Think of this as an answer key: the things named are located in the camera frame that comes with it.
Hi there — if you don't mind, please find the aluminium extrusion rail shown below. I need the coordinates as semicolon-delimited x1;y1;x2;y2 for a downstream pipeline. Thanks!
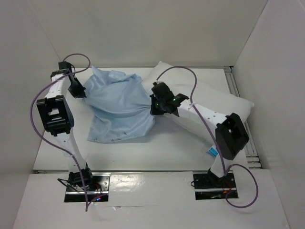
224;66;263;169

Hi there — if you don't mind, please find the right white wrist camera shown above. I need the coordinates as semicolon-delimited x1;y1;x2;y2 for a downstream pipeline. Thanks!
153;81;164;86

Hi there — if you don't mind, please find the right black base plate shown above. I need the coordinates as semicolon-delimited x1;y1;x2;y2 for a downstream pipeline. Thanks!
191;171;239;200

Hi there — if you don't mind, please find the white pillow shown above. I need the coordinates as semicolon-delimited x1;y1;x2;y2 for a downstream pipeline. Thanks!
142;62;254;145

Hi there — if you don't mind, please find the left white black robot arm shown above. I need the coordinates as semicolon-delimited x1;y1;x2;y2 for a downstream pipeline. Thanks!
36;61;94;190

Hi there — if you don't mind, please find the blue white pillow label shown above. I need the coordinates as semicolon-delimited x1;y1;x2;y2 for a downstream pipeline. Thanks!
206;145;218;157

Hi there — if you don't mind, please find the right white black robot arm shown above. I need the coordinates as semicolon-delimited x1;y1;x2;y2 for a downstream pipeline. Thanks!
150;82;249;187

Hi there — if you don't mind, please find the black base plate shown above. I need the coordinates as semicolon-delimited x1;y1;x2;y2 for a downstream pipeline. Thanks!
62;173;111;203
191;171;239;200

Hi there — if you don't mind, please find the light blue pillowcase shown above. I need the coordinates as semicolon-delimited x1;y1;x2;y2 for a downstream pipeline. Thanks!
83;66;155;143

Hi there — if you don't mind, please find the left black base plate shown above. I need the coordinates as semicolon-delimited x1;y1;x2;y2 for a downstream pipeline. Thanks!
62;173;111;203

